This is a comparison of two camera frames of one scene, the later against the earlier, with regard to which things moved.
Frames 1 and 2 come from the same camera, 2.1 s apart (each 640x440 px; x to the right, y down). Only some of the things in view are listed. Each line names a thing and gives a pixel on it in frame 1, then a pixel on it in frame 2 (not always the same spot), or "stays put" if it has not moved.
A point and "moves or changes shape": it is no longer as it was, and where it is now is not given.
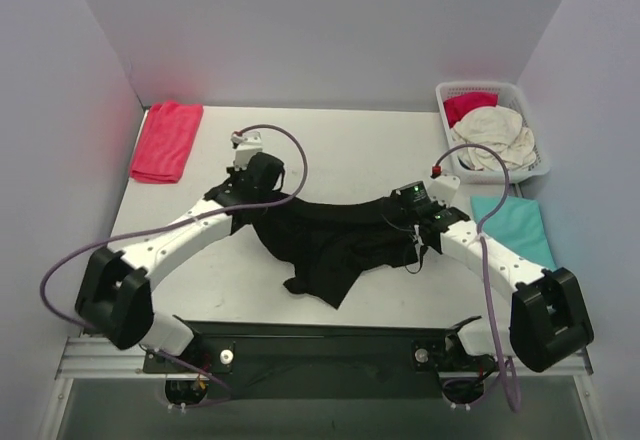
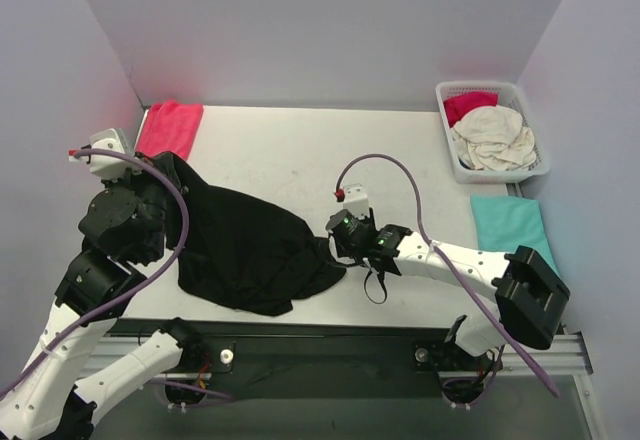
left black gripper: (267, 175) to (151, 192)
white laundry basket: (492, 115) stays put
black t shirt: (330, 245) moves or changes shape
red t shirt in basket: (455, 105) stays put
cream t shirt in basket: (501, 131) stays put
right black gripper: (405, 205) to (331, 238)
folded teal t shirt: (519, 227) stays put
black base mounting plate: (277, 361) stays put
